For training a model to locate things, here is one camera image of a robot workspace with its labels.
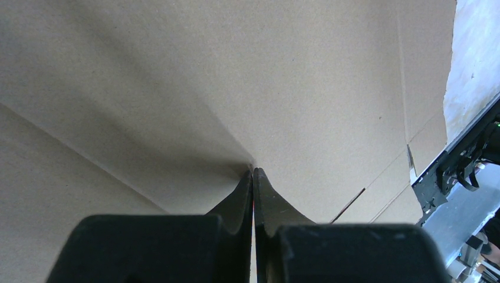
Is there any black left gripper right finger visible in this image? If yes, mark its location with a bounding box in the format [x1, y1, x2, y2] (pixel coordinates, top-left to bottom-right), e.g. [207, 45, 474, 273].
[253, 168, 450, 282]

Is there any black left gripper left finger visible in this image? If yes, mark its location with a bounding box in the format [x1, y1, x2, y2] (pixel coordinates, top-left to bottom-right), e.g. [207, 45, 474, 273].
[47, 172, 253, 282]

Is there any large cardboard box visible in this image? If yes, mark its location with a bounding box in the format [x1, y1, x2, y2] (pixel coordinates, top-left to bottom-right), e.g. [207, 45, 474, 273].
[1, 1, 457, 282]

